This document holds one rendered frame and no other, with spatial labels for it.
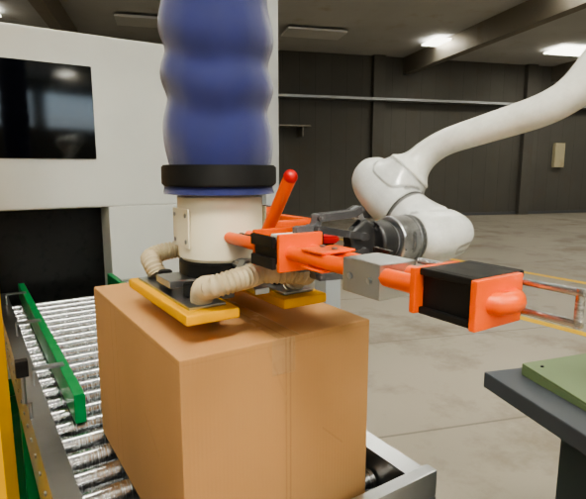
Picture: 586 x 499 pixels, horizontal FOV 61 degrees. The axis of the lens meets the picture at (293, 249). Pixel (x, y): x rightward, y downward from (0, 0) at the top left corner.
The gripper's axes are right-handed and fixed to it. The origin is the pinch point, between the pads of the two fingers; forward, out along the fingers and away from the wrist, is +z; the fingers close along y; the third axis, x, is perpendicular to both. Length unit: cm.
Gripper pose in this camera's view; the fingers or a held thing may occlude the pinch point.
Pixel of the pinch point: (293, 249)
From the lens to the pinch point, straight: 79.8
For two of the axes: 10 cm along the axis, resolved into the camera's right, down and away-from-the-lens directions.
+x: -5.5, -1.4, 8.2
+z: -8.4, 0.8, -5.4
